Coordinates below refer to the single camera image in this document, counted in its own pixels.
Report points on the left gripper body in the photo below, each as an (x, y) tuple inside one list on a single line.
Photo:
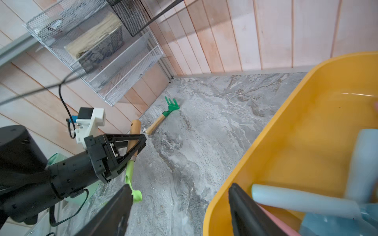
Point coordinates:
[(97, 163)]

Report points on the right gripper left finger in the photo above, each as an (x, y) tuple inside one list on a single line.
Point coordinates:
[(112, 219)]

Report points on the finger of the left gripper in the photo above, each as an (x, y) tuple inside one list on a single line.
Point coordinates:
[(115, 163), (134, 143)]

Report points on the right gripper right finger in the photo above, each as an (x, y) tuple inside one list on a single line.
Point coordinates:
[(248, 219)]

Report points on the light green wooden handled rake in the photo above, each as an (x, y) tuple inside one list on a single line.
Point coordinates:
[(137, 195)]

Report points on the green rake wooden handle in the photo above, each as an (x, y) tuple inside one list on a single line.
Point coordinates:
[(172, 106)]

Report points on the yellow storage box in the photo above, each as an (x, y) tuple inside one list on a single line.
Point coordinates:
[(308, 143)]

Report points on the light blue hand rake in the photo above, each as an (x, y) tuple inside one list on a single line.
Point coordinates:
[(363, 169)]

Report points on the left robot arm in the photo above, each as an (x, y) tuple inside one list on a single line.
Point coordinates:
[(29, 185)]

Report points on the old book on shelf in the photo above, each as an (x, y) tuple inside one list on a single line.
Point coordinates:
[(97, 44)]

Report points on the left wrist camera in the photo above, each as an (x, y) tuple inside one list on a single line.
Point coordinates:
[(88, 121)]

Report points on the white wire wall shelf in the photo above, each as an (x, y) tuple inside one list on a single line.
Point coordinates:
[(65, 21)]

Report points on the black mesh wall basket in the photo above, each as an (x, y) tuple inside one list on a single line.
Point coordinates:
[(133, 15)]

